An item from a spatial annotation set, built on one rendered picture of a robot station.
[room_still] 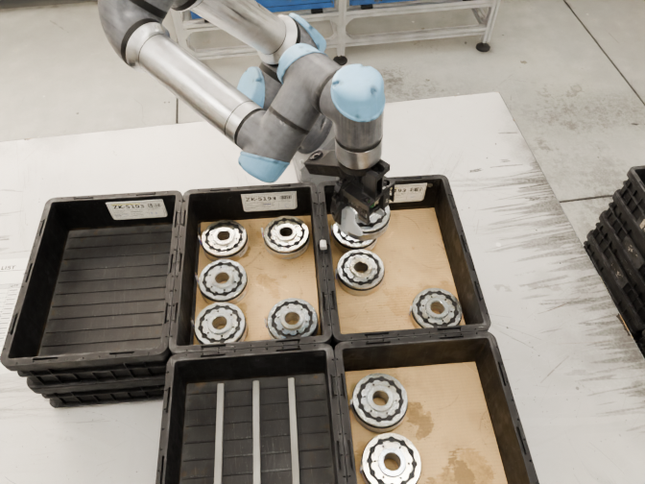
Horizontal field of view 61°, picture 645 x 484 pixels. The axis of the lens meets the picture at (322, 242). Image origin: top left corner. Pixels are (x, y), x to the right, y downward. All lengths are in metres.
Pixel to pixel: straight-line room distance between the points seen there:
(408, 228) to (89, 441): 0.83
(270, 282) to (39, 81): 2.44
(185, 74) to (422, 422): 0.75
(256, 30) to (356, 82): 0.49
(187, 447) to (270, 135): 0.58
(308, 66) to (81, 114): 2.33
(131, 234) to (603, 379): 1.11
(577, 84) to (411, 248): 2.21
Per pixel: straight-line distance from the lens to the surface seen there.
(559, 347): 1.37
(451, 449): 1.07
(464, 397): 1.11
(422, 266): 1.23
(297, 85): 0.86
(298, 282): 1.19
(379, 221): 1.06
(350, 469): 0.95
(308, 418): 1.06
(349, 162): 0.86
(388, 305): 1.17
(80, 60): 3.48
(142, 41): 1.04
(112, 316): 1.23
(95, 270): 1.31
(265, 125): 0.87
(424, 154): 1.66
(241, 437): 1.06
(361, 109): 0.78
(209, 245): 1.24
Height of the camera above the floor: 1.84
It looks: 53 degrees down
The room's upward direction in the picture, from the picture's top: straight up
